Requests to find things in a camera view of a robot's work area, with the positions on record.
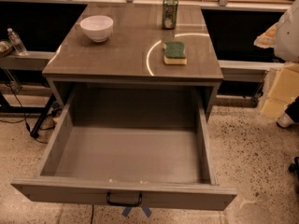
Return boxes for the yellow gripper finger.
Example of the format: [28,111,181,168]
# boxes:
[261,63,299,119]
[253,23,278,49]

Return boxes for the green and yellow sponge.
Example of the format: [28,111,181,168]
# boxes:
[164,41,187,65]

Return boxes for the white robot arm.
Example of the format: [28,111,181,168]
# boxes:
[254,0,299,119]

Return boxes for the grey drawer cabinet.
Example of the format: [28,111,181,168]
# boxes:
[43,3,223,115]

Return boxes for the open grey top drawer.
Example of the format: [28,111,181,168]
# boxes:
[11,84,237,211]

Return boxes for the grey side shelf right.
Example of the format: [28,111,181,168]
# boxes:
[219,60,283,82]

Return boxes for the grey side shelf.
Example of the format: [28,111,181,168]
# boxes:
[219,60,283,82]
[0,51,54,71]

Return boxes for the black chair caster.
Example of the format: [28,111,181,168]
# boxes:
[288,157,299,173]

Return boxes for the green soda can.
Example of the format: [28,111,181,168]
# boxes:
[162,0,178,29]

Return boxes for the white ceramic bowl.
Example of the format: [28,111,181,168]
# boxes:
[80,15,114,42]

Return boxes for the blue tape cross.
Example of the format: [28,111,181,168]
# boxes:
[121,207,152,217]

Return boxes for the grey side shelf left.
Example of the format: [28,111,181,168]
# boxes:
[0,51,54,71]

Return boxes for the clear plastic water bottle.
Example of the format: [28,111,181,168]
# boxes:
[7,28,27,56]

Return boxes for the small bowl on shelf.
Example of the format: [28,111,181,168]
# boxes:
[0,40,13,57]

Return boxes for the black drawer handle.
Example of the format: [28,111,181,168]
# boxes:
[107,192,143,207]

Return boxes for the black floor cable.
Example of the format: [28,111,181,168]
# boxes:
[0,77,57,145]

